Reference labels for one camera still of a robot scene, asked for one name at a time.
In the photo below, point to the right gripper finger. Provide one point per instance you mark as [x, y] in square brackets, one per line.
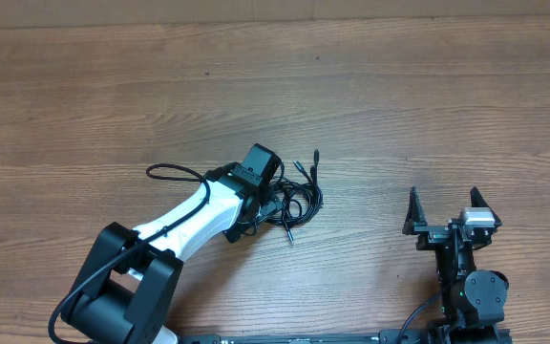
[478, 201]
[415, 215]

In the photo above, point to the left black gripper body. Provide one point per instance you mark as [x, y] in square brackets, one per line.
[266, 195]

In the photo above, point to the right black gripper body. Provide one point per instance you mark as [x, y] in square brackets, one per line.
[432, 237]

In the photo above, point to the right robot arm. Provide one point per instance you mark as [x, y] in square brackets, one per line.
[472, 299]

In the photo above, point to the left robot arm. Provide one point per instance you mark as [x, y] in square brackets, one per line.
[124, 289]

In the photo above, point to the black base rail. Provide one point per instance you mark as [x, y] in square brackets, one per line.
[383, 337]

